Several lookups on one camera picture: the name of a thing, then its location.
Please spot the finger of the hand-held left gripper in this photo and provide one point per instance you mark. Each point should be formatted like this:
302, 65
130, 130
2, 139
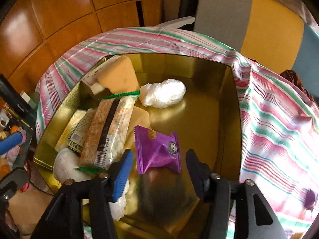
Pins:
15, 178

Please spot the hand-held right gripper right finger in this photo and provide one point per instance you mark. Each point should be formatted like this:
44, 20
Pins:
199, 176

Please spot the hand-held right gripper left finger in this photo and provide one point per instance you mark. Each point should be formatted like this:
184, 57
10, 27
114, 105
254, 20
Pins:
122, 174

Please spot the puffed rice snack packet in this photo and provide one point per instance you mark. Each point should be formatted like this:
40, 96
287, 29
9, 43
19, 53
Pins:
109, 139

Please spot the purple snack packet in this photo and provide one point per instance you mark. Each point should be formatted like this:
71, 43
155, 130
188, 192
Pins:
311, 199
157, 151

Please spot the gold square tin box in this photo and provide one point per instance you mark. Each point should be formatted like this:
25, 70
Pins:
199, 119

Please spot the green and white packet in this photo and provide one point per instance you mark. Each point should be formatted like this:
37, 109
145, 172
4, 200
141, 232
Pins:
77, 132

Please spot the small white-labelled box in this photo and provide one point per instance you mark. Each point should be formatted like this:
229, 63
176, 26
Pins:
92, 82

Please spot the blue cylinder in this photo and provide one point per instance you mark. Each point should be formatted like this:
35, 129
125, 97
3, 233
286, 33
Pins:
10, 142

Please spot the black rectangular object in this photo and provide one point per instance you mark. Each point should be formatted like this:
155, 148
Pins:
12, 95

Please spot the striped tablecloth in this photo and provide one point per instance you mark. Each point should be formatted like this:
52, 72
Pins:
269, 129

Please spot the dark red cloth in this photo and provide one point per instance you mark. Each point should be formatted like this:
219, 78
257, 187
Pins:
296, 79

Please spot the grey yellow blue chair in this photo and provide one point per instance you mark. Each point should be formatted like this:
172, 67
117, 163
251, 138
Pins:
271, 29

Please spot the wooden cabinet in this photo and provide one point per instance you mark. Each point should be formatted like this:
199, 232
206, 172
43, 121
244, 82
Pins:
74, 17

